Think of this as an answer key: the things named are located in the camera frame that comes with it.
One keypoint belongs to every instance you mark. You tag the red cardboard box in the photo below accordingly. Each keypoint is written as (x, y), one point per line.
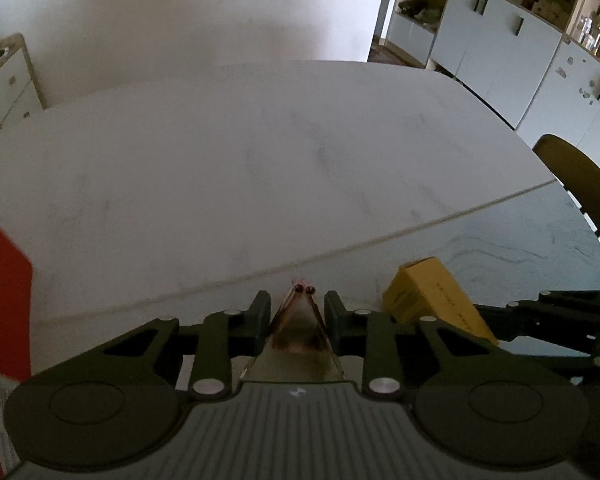
(0, 310)

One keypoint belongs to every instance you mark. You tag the glass jars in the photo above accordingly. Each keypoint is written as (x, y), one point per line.
(597, 30)

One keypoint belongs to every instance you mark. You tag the white wall cabinet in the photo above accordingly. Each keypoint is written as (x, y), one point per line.
(495, 45)

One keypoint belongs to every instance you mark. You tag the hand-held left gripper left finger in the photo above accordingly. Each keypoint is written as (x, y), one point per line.
(261, 322)

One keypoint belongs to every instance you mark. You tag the wooden sideboard with white drawers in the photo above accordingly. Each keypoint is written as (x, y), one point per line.
(10, 85)

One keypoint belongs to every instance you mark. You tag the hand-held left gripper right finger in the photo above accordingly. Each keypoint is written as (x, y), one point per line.
(334, 322)

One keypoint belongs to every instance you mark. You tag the yellow small box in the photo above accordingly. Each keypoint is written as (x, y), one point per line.
(430, 285)

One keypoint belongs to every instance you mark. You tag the wooden chair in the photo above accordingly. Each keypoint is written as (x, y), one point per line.
(580, 180)

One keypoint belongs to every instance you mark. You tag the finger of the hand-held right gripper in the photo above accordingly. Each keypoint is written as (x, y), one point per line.
(555, 330)
(580, 300)

